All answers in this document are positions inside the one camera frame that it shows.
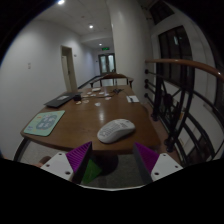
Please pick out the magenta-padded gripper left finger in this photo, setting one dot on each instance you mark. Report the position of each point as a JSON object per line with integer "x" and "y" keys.
{"x": 59, "y": 165}

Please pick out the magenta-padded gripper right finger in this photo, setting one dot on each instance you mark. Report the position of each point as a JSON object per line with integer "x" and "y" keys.
{"x": 165, "y": 166}

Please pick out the white perforated computer mouse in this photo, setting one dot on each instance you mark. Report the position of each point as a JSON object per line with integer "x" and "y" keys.
{"x": 116, "y": 131}

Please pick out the mint green printed mouse pad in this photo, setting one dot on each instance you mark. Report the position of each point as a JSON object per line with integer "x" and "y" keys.
{"x": 44, "y": 123}

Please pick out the small tan sticker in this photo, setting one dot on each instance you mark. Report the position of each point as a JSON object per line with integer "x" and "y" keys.
{"x": 85, "y": 101}
{"x": 78, "y": 102}

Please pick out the black closed laptop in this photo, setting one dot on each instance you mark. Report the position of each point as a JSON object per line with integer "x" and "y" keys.
{"x": 61, "y": 99}

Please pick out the small black box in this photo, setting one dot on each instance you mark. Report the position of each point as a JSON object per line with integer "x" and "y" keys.
{"x": 77, "y": 97}

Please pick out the small white sticker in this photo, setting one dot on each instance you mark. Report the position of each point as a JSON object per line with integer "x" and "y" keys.
{"x": 97, "y": 104}

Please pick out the white paper sheet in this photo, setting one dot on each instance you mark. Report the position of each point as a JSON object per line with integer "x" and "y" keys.
{"x": 133, "y": 98}

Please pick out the small white flat box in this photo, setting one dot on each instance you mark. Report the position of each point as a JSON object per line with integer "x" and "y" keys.
{"x": 96, "y": 89}

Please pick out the pale side door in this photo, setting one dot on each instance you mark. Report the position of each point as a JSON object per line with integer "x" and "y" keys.
{"x": 68, "y": 68}

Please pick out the wooden chair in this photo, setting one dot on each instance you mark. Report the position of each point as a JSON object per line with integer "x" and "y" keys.
{"x": 114, "y": 76}

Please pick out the black railing with wooden handrail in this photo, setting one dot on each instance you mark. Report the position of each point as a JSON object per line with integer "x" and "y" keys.
{"x": 186, "y": 63}

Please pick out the glass double door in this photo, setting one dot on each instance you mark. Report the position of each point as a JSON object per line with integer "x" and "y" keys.
{"x": 106, "y": 63}

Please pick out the dark framed window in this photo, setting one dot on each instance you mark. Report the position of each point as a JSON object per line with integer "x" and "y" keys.
{"x": 175, "y": 53}

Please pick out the green exit sign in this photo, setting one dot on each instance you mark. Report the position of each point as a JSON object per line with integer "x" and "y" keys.
{"x": 105, "y": 48}

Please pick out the round ceiling light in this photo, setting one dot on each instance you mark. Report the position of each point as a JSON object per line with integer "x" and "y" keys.
{"x": 61, "y": 1}
{"x": 91, "y": 26}

